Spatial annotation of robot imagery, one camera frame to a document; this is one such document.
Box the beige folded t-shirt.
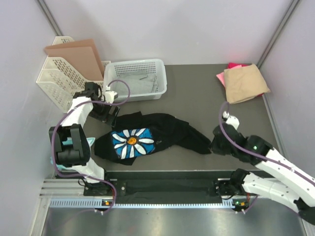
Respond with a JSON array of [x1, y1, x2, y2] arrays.
[[223, 64, 270, 104]]

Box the red folded t-shirt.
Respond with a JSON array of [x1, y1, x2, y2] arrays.
[[227, 62, 248, 69]]

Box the slotted grey cable duct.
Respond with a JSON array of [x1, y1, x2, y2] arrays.
[[49, 198, 252, 209]]

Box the pink folded t-shirt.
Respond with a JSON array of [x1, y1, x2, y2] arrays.
[[216, 72, 225, 87]]

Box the white perforated plastic basket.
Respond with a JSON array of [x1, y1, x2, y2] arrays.
[[102, 59, 167, 103]]

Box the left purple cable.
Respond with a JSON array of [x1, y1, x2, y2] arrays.
[[50, 80, 131, 212]]

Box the brown cardboard folder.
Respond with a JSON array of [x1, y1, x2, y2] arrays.
[[44, 39, 105, 81]]

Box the purple cable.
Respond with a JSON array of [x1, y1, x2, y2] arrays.
[[50, 80, 131, 212], [219, 101, 315, 189]]

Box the grey folded cloth in basket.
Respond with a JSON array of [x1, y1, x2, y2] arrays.
[[114, 70, 158, 95]]

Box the teal cat ear headphones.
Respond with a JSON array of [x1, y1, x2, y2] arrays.
[[56, 137, 95, 172]]

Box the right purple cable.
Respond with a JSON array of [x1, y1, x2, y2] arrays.
[[219, 101, 315, 189]]

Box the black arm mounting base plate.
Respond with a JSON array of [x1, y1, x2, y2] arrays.
[[83, 169, 259, 205]]

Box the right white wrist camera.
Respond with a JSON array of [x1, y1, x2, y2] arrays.
[[222, 111, 240, 130]]

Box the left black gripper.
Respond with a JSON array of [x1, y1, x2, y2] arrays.
[[89, 98, 120, 127]]

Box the black daisy print t-shirt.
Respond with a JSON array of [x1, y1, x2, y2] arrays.
[[94, 112, 211, 165]]

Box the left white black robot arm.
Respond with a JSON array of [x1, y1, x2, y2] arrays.
[[49, 82, 120, 195]]

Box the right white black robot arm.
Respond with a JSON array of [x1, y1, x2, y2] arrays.
[[211, 123, 315, 224]]

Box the cream perforated file organizer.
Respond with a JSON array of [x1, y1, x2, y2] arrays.
[[36, 36, 103, 113]]

